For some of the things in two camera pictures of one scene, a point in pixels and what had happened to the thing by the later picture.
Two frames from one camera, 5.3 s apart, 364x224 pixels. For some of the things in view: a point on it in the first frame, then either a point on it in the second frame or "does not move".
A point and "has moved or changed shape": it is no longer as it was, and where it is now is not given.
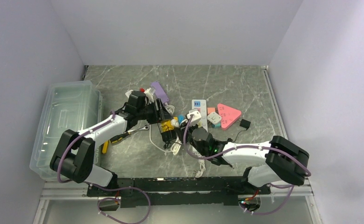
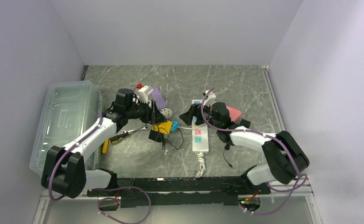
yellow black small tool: [105, 147] does not move
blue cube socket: [181, 118] has moved or changed shape
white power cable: [176, 147] has moved or changed shape
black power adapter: [245, 123] does not move
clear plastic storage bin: [76, 106] does not move
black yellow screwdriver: [117, 138] does not move
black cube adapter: [168, 136] → [156, 136]
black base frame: [158, 192] does not move
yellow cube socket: [167, 125] has moved or changed shape
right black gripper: [181, 129] → [195, 110]
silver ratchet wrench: [145, 128] does not move
